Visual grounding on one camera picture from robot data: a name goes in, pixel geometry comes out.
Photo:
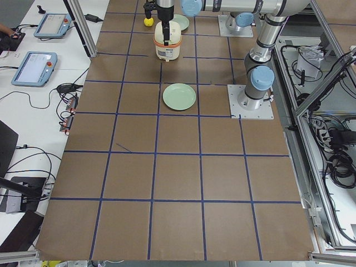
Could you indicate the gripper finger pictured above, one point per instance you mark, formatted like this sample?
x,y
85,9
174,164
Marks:
x,y
165,33

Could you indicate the white orange rice cooker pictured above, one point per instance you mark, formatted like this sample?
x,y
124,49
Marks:
x,y
172,50

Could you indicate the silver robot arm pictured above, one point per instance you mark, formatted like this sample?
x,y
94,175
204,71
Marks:
x,y
244,22
260,77

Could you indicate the person hand at edge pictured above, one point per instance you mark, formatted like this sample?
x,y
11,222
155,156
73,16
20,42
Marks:
x,y
6,30

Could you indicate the yellow lemon toy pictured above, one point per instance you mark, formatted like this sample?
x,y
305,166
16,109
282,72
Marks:
x,y
148,22

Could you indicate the green plate far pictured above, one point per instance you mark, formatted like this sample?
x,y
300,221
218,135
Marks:
x,y
182,21

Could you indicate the green plate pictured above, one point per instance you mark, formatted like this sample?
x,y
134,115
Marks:
x,y
182,21
179,96

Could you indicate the black power adapter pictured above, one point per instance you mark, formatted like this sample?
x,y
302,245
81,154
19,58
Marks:
x,y
93,18

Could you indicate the green plate near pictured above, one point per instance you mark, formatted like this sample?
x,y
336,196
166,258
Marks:
x,y
179,96

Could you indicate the upper teach pendant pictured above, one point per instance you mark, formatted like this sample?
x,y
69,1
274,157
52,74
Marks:
x,y
53,25

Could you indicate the teach pendant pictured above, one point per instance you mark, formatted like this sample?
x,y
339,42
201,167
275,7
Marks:
x,y
53,25
35,69

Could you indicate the lower teach pendant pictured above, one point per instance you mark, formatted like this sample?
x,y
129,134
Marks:
x,y
35,69

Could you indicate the white crumpled paper bag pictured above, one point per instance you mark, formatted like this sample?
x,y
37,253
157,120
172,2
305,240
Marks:
x,y
309,60

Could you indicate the white power strip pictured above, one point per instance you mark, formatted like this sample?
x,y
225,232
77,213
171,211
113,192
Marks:
x,y
323,136

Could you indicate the black laptop corner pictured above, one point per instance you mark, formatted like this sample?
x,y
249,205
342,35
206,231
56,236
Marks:
x,y
8,139

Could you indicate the aluminium frame post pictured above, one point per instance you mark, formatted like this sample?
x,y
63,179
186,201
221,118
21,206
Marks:
x,y
75,11

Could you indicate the aluminium cage frame right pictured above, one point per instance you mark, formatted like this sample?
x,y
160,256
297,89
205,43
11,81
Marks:
x,y
331,100

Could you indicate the black camera stand base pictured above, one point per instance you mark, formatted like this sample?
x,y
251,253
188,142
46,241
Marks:
x,y
22,194

